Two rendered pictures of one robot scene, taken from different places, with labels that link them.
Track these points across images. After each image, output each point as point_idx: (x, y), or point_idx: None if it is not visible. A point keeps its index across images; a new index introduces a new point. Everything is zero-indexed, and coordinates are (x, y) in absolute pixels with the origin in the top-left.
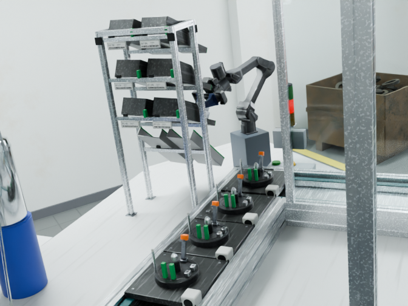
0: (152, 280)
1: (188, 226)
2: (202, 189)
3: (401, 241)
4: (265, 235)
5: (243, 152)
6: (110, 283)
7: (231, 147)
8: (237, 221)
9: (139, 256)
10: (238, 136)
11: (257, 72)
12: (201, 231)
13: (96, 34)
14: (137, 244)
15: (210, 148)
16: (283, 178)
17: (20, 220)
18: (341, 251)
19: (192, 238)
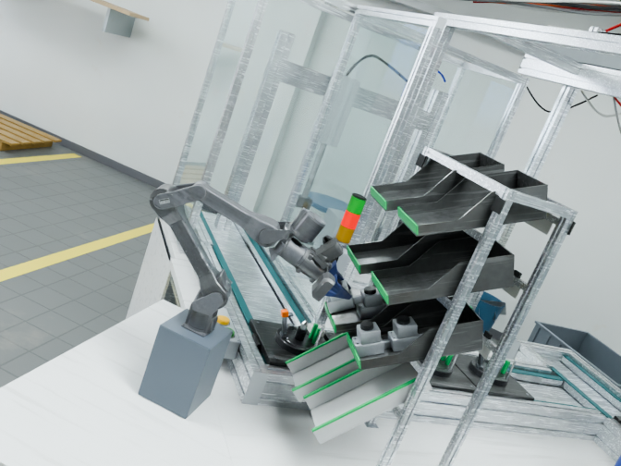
0: (508, 386)
1: (434, 382)
2: (285, 443)
3: None
4: None
5: (221, 358)
6: (517, 458)
7: (200, 376)
8: None
9: (469, 452)
10: (223, 339)
11: (180, 214)
12: (438, 364)
13: (574, 216)
14: (459, 465)
15: (329, 344)
16: (277, 324)
17: None
18: (327, 323)
19: (453, 368)
